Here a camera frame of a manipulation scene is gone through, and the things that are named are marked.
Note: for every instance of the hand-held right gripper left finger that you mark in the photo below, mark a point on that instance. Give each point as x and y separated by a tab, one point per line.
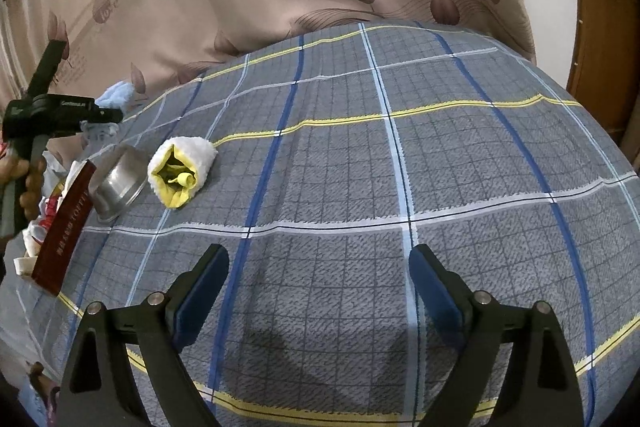
202	287

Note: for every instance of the brown wooden door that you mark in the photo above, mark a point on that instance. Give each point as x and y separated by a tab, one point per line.
605	32

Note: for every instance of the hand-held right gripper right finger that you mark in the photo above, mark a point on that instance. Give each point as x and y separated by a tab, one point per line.
435	289

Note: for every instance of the red and gold tissue box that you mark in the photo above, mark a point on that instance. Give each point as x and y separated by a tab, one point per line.
62	237

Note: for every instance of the white towel with yellow trim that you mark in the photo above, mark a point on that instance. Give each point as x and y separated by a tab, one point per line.
180	172

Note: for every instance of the light blue towel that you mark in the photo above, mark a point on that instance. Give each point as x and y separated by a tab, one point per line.
116	99

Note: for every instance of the red and white cloth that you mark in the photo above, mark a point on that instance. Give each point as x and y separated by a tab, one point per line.
47	214

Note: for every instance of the stainless steel bowl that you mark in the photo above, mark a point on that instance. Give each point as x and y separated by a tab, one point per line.
120	187

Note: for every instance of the white plastic bag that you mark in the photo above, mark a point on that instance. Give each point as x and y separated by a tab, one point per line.
56	169

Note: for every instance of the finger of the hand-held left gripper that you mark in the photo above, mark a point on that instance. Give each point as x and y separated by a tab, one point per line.
49	67
102	115

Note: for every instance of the person's left hand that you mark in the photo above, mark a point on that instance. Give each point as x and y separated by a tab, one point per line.
32	187

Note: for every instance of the grey plaid bed sheet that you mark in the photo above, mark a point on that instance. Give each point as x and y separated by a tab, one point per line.
400	207

